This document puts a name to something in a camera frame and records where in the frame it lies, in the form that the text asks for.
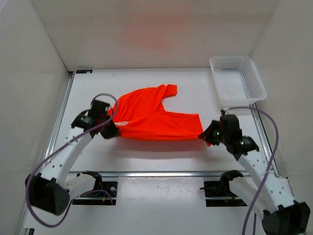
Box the orange shorts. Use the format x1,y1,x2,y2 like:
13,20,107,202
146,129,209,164
109,84,203,141

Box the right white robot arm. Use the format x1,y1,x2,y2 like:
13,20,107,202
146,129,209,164
198,115,311,235

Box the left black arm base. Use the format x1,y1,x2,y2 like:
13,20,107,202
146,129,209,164
72,171,118,206

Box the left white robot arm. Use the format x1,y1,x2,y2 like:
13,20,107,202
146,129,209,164
25,100,120,215

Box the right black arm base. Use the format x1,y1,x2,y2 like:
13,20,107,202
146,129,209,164
199,170,247,207

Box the white plastic basket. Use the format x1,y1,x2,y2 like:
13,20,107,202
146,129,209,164
209,55,267,108

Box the aluminium table rail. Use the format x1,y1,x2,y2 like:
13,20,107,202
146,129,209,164
100,171,224,177

